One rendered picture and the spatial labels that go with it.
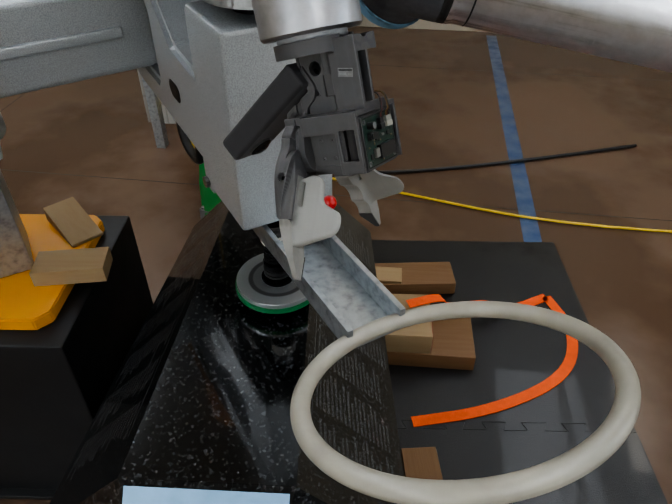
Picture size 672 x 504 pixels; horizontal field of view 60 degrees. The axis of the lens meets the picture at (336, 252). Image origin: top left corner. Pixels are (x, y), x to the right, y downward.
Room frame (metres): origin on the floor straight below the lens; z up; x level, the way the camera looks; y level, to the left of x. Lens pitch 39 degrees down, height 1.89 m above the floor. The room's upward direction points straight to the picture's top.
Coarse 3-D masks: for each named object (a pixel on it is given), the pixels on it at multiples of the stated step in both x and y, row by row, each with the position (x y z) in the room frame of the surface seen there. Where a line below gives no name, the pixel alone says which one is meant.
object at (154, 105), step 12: (144, 84) 3.45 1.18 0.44; (156, 96) 3.46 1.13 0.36; (156, 108) 3.44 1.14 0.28; (156, 120) 3.44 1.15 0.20; (156, 132) 3.45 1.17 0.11; (156, 144) 3.45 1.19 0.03; (168, 144) 3.49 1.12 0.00; (540, 156) 3.30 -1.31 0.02; (552, 156) 3.30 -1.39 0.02; (564, 156) 3.32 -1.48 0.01; (432, 168) 3.15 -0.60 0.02; (444, 168) 3.15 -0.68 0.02; (456, 168) 3.17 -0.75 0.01; (456, 204) 2.76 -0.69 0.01; (516, 216) 2.65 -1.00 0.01; (528, 216) 2.64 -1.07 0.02; (624, 228) 2.53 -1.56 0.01; (636, 228) 2.53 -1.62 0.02
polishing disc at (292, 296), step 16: (256, 256) 1.20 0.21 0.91; (240, 272) 1.14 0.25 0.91; (256, 272) 1.14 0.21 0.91; (240, 288) 1.08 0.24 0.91; (256, 288) 1.08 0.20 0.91; (272, 288) 1.08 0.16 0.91; (288, 288) 1.08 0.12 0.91; (256, 304) 1.03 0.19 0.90; (272, 304) 1.02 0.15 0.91; (288, 304) 1.02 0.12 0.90
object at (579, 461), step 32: (384, 320) 0.74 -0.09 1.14; (416, 320) 0.75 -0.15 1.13; (544, 320) 0.68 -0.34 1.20; (576, 320) 0.65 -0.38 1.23; (320, 352) 0.66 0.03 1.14; (608, 352) 0.55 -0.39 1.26; (608, 416) 0.42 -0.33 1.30; (320, 448) 0.42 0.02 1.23; (576, 448) 0.37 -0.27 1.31; (608, 448) 0.37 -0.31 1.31; (352, 480) 0.37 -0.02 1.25; (384, 480) 0.36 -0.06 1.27; (416, 480) 0.35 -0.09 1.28; (448, 480) 0.35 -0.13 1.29; (480, 480) 0.34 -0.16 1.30; (512, 480) 0.34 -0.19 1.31; (544, 480) 0.33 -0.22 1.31
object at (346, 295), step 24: (264, 240) 1.01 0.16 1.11; (336, 240) 0.97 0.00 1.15; (288, 264) 0.91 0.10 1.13; (312, 264) 0.94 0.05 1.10; (336, 264) 0.94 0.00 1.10; (360, 264) 0.88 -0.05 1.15; (312, 288) 0.81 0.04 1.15; (336, 288) 0.86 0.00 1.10; (360, 288) 0.86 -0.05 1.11; (384, 288) 0.81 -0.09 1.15; (336, 312) 0.75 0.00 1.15; (360, 312) 0.79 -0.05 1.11; (384, 312) 0.79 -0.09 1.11; (336, 336) 0.73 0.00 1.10
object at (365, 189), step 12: (348, 180) 0.50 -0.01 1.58; (360, 180) 0.51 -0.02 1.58; (372, 180) 0.50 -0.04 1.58; (384, 180) 0.50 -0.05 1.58; (396, 180) 0.50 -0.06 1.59; (360, 192) 0.51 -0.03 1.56; (372, 192) 0.51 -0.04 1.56; (384, 192) 0.51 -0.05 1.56; (396, 192) 0.50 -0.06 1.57; (360, 204) 0.51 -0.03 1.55; (372, 204) 0.51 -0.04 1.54; (372, 216) 0.51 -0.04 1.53
